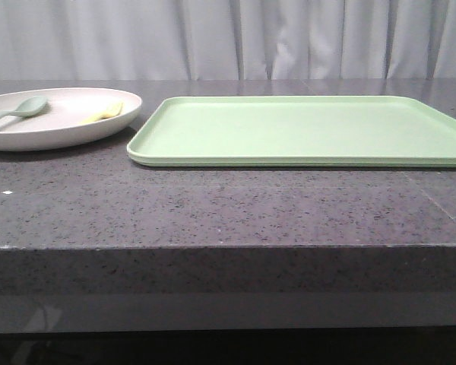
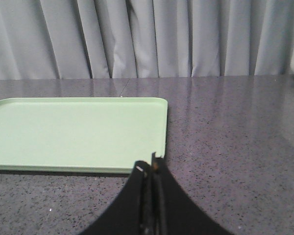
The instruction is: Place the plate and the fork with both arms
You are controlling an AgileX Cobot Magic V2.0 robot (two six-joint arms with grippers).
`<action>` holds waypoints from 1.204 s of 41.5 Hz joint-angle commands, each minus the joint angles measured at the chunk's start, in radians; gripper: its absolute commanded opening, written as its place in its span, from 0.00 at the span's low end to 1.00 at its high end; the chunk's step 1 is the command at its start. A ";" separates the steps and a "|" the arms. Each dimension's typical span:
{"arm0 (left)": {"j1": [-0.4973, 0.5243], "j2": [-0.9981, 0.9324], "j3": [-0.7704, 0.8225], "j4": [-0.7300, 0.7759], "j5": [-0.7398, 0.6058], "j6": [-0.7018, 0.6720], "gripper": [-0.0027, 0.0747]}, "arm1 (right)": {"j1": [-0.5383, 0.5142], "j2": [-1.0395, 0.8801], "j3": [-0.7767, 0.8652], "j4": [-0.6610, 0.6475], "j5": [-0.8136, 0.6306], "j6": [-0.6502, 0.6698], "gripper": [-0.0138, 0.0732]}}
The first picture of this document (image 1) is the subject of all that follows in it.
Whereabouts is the yellow plastic fork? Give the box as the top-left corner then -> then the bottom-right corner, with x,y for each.
79,101 -> 123,125

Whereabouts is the beige round plate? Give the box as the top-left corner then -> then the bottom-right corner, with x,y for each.
0,87 -> 142,151

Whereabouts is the light green rectangular tray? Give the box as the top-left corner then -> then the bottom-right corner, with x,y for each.
127,96 -> 456,167

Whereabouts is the sage green spoon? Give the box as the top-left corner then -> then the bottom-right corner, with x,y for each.
0,96 -> 48,119

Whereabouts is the white pleated curtain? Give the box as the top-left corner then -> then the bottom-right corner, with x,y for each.
0,1 -> 456,81

